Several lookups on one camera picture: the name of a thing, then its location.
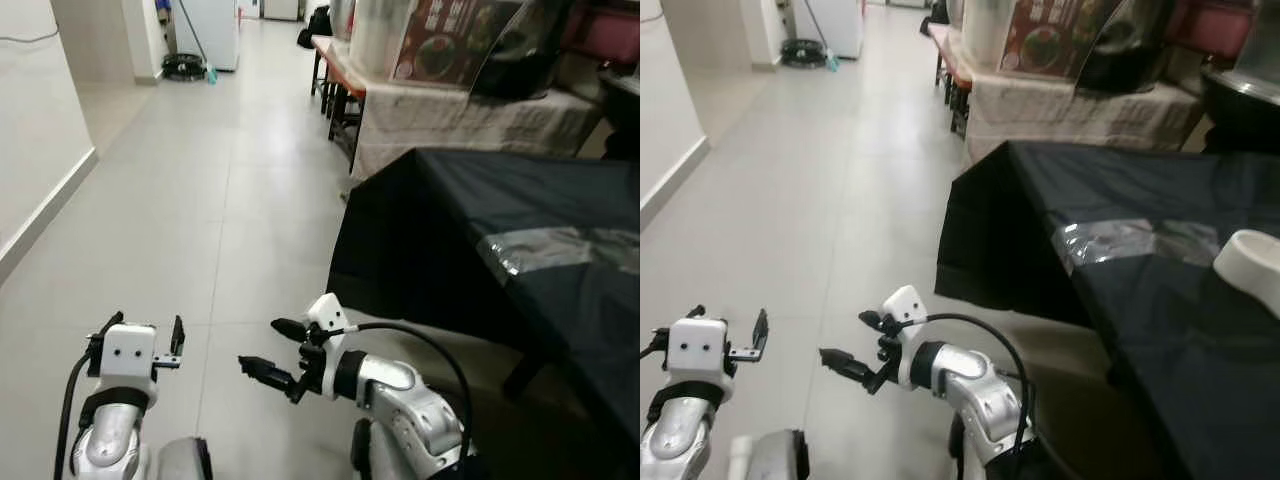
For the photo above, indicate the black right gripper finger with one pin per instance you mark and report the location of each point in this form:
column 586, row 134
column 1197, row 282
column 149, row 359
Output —
column 850, row 364
column 290, row 329
column 270, row 373
column 873, row 321

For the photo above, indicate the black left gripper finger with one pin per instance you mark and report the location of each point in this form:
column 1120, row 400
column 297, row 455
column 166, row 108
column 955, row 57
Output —
column 761, row 328
column 695, row 315
column 113, row 320
column 179, row 335

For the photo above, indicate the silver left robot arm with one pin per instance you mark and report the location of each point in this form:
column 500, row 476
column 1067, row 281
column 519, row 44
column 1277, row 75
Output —
column 680, row 435
column 105, row 435

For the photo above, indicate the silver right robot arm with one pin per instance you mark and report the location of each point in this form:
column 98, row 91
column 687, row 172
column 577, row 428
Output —
column 975, row 395
column 400, row 400

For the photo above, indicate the white plastic children table top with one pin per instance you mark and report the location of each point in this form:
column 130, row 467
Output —
column 1250, row 270

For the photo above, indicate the clear plastic film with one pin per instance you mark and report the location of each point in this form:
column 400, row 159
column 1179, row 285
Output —
column 560, row 250
column 1130, row 245

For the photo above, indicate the black tablecloth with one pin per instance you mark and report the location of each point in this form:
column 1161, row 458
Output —
column 420, row 250
column 1020, row 240

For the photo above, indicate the dark metal basin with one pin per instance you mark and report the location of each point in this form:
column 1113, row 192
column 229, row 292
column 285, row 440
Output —
column 1245, row 105
column 622, row 115

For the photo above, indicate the beige cloth covered table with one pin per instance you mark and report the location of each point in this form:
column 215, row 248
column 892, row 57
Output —
column 450, row 120
column 1060, row 120

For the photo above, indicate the white chest appliance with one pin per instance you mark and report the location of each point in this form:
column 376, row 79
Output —
column 830, row 28
column 210, row 35

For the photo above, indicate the pink box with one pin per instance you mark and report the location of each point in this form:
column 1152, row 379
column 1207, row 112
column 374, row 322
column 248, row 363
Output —
column 605, row 30
column 1210, row 28

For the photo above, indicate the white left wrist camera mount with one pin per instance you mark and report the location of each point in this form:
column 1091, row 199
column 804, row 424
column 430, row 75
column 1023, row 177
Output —
column 700, row 348
column 128, row 350

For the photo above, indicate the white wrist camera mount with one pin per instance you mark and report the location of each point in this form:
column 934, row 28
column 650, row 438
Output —
column 128, row 350
column 700, row 348
column 908, row 310
column 325, row 315

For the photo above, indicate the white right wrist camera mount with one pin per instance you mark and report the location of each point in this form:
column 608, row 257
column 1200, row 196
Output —
column 908, row 310
column 325, row 315

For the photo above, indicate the black folding table frame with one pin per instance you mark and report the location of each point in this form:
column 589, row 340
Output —
column 518, row 375

